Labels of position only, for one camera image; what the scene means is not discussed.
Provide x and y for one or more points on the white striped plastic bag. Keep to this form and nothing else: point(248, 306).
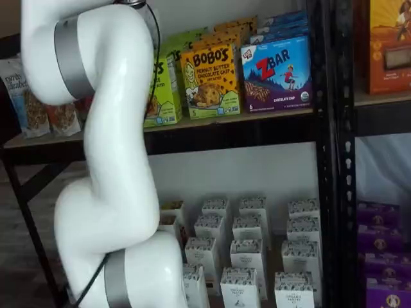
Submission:
point(382, 167)

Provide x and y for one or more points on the black metal shelf frame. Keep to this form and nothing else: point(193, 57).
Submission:
point(346, 160)
point(224, 134)

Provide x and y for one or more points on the green Bobo's apple pie box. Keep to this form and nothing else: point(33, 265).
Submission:
point(175, 56)
point(171, 96)
point(189, 37)

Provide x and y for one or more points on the purple snack box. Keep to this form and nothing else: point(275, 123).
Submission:
point(379, 213)
point(390, 296)
point(385, 268)
point(380, 239)

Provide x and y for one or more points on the blue ZBar box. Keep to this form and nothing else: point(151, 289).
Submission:
point(276, 80)
point(282, 17)
point(279, 28)
point(273, 38)

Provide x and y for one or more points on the white floral print carton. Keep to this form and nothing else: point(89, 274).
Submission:
point(302, 229)
point(248, 226)
point(245, 253)
point(215, 207)
point(208, 226)
point(303, 208)
point(253, 205)
point(200, 253)
point(192, 285)
point(293, 290)
point(239, 287)
point(300, 256)

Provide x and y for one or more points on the blue label granola pouch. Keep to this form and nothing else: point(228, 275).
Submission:
point(19, 96)

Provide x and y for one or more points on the yellow Bobo's peanut butter box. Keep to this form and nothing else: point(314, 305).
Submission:
point(221, 41)
point(237, 22)
point(231, 32)
point(208, 93)

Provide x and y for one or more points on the white patterned cartons group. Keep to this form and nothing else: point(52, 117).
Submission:
point(274, 231)

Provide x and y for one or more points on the orange cereal box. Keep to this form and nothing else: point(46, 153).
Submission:
point(390, 48)

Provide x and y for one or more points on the red label granola pouch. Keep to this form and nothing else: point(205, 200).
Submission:
point(84, 109)

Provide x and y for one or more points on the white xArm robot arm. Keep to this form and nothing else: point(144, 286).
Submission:
point(112, 96)

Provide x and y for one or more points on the yellow white granola box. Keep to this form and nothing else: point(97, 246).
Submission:
point(167, 222)
point(171, 206)

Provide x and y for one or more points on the orange label granola pouch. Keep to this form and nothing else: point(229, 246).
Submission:
point(62, 120)

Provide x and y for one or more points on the wooden shelf board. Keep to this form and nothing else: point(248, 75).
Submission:
point(276, 114)

